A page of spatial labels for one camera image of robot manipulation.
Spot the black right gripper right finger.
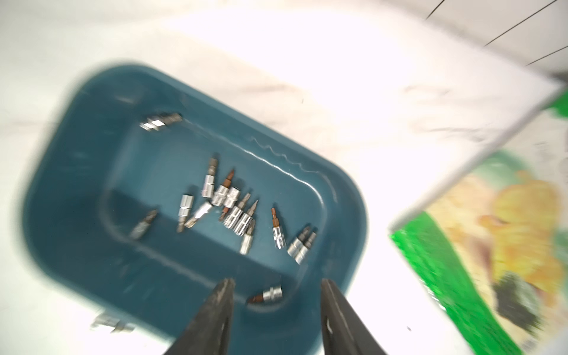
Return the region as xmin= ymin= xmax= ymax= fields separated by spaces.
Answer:
xmin=320 ymin=279 xmax=386 ymax=355

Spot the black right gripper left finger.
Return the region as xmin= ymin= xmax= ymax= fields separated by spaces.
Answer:
xmin=164 ymin=278 xmax=235 ymax=355

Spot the dark teal plastic storage box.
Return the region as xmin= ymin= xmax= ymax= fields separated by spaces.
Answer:
xmin=22 ymin=65 xmax=367 ymax=354

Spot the green Chuba cassava chips bag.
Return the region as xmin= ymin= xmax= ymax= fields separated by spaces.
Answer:
xmin=391 ymin=94 xmax=567 ymax=354

